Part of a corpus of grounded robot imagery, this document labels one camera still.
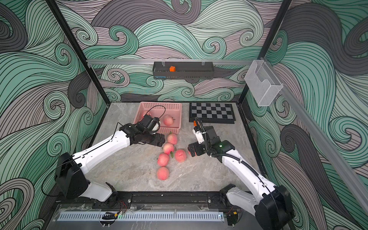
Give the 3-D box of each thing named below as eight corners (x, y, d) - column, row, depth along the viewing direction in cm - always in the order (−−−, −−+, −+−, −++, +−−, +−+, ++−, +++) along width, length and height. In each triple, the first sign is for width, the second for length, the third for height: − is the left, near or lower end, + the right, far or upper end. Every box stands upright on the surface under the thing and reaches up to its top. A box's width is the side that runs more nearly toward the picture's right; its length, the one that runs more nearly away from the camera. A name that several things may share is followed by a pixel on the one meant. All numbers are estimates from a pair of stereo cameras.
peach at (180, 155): (175, 163, 88) (174, 159, 84) (175, 153, 93) (175, 149, 88) (186, 163, 88) (186, 159, 84) (186, 153, 93) (186, 149, 88)
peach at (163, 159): (158, 167, 87) (156, 163, 82) (159, 158, 91) (158, 153, 86) (168, 167, 87) (167, 163, 82) (168, 158, 91) (168, 153, 86)
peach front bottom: (157, 180, 82) (155, 176, 77) (160, 169, 86) (159, 165, 81) (167, 182, 81) (166, 179, 76) (170, 171, 85) (169, 167, 80)
